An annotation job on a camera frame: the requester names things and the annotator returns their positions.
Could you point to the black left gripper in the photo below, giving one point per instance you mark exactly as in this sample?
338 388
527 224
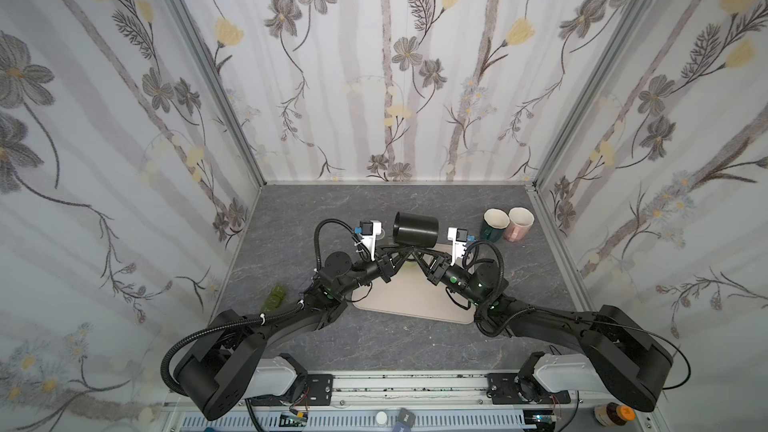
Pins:
383 264

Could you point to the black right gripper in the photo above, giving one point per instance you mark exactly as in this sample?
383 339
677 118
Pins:
438 267

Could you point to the black mug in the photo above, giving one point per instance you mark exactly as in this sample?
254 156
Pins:
415 230

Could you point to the dark green mug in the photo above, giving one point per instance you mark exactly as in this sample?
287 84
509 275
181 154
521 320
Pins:
494 224

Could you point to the pink mug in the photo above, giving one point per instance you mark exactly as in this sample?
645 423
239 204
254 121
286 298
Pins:
521 221

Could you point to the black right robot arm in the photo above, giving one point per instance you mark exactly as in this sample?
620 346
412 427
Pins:
632 363

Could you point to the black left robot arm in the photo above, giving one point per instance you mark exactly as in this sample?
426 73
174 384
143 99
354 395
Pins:
214 366

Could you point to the beige plastic tray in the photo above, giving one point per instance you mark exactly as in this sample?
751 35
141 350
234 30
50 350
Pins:
410 294

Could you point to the green small block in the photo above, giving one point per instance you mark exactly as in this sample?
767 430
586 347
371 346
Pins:
274 299

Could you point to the orange capped button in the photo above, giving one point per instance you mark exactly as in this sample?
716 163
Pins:
614 414

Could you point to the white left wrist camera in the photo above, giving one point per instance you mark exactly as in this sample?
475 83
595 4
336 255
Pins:
367 234

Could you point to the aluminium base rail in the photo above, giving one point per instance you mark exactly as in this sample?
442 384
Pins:
474 400

